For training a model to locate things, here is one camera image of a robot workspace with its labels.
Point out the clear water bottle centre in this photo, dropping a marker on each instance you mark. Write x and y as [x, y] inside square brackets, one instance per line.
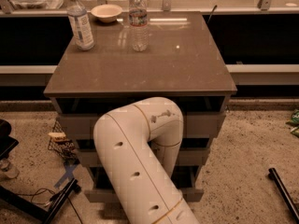
[138, 20]

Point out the black stand leg left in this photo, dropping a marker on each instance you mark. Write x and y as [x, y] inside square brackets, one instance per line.
[43, 211]

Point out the small bottle on floor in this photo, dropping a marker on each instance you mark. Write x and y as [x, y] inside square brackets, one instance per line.
[8, 168]

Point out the green snack bag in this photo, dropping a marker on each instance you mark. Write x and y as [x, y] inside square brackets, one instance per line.
[294, 122]

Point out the snack packet in basket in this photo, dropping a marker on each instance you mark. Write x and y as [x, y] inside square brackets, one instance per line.
[59, 137]

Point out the black stand leg right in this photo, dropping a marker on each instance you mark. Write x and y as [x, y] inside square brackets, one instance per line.
[293, 207]

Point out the black wire basket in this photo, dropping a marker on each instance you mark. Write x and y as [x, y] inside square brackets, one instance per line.
[66, 150]

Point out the black stand leg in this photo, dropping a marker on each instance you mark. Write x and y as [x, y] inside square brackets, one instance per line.
[293, 207]
[43, 211]

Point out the blue tape cross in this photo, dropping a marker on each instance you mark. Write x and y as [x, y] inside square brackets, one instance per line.
[69, 167]

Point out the grey bottom drawer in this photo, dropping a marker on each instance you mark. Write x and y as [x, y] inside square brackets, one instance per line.
[183, 177]

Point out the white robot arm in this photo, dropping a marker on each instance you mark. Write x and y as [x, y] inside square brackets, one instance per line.
[138, 145]

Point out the grey drawer cabinet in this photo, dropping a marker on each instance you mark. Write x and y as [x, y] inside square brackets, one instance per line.
[181, 63]

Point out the white bowl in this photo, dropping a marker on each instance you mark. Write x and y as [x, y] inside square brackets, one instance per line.
[106, 13]

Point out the labelled water bottle left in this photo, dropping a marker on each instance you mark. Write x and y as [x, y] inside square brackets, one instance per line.
[80, 24]

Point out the grey top drawer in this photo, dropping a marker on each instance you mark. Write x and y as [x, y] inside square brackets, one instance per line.
[196, 125]

